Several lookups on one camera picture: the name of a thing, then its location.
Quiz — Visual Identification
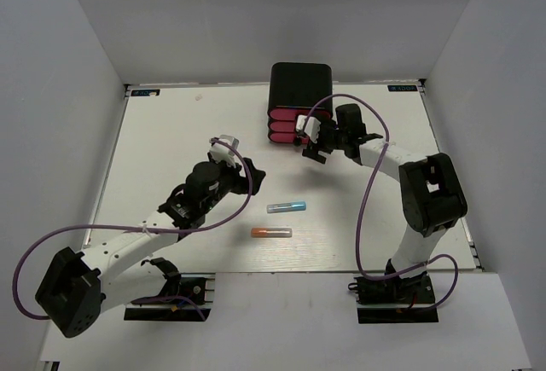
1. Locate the white table board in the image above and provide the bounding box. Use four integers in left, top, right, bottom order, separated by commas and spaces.
76, 78, 487, 275

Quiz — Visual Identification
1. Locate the black drawer cabinet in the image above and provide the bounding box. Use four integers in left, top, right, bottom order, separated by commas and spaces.
267, 62, 333, 123

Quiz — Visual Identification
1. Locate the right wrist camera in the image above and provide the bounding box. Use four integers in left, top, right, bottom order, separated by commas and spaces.
295, 114, 321, 143

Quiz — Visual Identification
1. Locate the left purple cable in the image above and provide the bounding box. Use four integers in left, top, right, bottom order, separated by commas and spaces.
11, 140, 253, 322

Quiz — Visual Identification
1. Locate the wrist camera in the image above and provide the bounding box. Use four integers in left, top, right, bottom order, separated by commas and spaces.
208, 135, 239, 168
295, 114, 321, 143

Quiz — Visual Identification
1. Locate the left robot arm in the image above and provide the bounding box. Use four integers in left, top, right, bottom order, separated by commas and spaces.
35, 158, 266, 338

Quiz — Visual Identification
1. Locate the pink drawer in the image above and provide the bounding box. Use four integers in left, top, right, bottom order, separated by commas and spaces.
268, 120, 295, 133
268, 107, 332, 121
268, 131, 301, 146

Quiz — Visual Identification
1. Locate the blue capped lead case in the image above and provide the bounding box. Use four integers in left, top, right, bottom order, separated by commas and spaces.
266, 201, 307, 214

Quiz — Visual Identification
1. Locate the orange capped lead case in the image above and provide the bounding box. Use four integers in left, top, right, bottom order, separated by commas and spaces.
251, 228, 293, 239

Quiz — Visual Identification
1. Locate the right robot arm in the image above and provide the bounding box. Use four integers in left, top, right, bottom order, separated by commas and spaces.
295, 104, 468, 302

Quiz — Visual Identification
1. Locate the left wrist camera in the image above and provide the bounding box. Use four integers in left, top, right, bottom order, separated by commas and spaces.
208, 135, 239, 168

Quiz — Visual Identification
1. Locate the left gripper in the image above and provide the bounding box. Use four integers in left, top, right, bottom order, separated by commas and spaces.
202, 152, 265, 213

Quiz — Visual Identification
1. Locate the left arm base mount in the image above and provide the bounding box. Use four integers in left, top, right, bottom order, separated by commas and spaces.
124, 274, 216, 322

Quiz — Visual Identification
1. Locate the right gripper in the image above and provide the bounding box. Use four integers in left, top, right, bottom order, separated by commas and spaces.
304, 111, 349, 164

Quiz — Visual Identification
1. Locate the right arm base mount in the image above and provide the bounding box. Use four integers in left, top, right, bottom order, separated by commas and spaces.
348, 273, 439, 324

